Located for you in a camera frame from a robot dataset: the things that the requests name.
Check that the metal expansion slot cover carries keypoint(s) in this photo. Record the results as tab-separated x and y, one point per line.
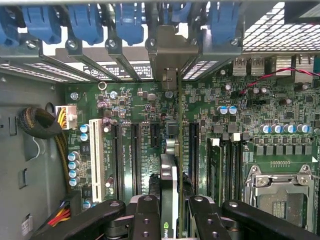
115	47
220	51
32	50
75	48

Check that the white power connector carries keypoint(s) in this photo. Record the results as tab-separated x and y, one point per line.
66	117

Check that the metal CPU socket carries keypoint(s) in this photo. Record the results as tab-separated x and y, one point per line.
280	197

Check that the short black expansion slot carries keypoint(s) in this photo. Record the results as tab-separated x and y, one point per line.
155	135

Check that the white PCI expansion slot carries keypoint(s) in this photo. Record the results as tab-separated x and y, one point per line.
96	160

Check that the black RAM slot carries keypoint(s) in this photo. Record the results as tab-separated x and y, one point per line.
226	172
236	172

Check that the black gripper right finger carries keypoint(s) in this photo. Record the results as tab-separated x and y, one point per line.
207	222

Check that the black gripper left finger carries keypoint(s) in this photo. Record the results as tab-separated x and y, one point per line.
147	220

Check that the long black expansion slot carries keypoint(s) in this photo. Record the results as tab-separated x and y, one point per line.
194	155
117	160
135	160

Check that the green motherboard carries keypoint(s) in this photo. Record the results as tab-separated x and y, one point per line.
225	120

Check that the silver rear port block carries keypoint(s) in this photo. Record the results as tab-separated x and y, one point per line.
285	67

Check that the silver USB port block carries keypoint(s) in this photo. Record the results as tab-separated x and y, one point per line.
247	66

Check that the open black PC case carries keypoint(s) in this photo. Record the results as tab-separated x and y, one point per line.
30	150

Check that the blue slot retention clip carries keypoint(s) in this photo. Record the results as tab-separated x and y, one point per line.
7	27
42	22
222	22
180	12
86	22
130	22

